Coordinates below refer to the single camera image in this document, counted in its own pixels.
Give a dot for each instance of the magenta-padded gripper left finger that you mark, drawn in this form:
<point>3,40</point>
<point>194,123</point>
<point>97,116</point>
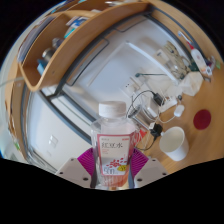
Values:
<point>71,170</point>

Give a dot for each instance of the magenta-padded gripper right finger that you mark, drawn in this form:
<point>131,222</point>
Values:
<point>151,171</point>

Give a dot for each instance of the clear drink bottle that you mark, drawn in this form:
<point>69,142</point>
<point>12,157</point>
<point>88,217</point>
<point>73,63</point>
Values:
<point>113,156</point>

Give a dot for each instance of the white cup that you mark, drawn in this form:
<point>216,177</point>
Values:
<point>176,148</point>

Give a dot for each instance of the small black adapter block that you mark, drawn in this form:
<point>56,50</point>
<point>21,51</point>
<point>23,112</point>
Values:
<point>156,130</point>

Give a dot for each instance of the stainless steel cup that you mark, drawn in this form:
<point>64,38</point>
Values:
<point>145,115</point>

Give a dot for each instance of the small white case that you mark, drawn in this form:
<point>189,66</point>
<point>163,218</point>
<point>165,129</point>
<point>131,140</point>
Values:
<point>179,110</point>

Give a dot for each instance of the flat round red coaster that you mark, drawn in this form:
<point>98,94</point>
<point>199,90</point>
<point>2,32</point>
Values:
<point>202,119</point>

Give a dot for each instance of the white power strip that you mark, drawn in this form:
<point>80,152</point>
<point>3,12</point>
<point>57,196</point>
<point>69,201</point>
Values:
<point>170,101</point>

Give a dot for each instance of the black charger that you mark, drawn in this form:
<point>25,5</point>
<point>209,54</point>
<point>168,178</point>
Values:
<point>157,98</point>

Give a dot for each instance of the white tissue pack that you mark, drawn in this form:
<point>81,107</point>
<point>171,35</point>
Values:
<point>192,83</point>

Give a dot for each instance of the small brown figurine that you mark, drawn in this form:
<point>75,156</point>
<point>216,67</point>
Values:
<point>176,60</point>

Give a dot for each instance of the wooden shelf unit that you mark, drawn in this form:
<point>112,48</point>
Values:
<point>86,36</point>

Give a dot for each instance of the grey metal bed frame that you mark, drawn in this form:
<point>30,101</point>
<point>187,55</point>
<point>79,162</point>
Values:
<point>66,117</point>

